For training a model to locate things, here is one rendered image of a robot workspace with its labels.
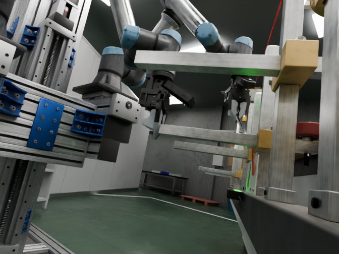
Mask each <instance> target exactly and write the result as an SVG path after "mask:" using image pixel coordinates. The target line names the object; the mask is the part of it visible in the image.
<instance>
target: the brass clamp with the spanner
mask: <svg viewBox="0 0 339 254"><path fill-rule="evenodd" d="M271 140H272V130H263V129H260V130H259V132H258V133H257V146H256V147H254V148H253V153H256V152H263V153H270V152H271Z"/></svg>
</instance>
